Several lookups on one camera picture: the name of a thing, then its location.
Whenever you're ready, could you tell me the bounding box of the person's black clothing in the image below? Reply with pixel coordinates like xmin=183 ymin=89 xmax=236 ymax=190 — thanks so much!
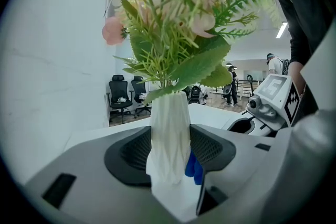
xmin=274 ymin=0 xmax=336 ymax=66

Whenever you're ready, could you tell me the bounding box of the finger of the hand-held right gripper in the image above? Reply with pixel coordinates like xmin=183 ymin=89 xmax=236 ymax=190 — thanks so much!
xmin=221 ymin=112 xmax=276 ymax=137

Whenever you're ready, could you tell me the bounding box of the blue cloth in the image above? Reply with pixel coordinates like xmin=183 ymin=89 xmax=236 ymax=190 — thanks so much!
xmin=185 ymin=151 xmax=204 ymax=186

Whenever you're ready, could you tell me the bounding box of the gray and black round machine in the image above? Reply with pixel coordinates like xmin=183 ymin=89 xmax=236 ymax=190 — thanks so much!
xmin=187 ymin=83 xmax=209 ymax=105

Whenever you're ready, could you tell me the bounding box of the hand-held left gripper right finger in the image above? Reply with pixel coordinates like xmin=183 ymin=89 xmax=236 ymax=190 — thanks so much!
xmin=188 ymin=123 xmax=287 ymax=217

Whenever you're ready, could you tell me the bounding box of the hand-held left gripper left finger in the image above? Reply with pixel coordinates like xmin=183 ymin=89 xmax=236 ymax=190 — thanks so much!
xmin=25 ymin=125 xmax=175 ymax=224

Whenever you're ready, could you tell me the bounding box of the ceiling light strip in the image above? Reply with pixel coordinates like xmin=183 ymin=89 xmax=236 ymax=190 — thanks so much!
xmin=275 ymin=22 xmax=289 ymax=39

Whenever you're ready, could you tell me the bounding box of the pink flower bouquet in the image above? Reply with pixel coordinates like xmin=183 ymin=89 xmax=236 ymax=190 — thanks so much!
xmin=59 ymin=0 xmax=283 ymax=105

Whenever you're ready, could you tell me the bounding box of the person's right forearm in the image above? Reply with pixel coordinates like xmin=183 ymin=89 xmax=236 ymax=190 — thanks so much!
xmin=287 ymin=61 xmax=308 ymax=98

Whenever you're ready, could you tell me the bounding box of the white ribbed vase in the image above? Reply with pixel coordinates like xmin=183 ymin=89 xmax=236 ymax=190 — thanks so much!
xmin=145 ymin=91 xmax=203 ymax=221

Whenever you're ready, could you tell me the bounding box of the black office chair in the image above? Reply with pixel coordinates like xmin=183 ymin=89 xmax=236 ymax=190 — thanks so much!
xmin=130 ymin=75 xmax=153 ymax=118
xmin=106 ymin=74 xmax=134 ymax=124

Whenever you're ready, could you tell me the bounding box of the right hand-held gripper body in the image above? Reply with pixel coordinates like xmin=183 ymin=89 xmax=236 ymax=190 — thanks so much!
xmin=246 ymin=73 xmax=301 ymax=132

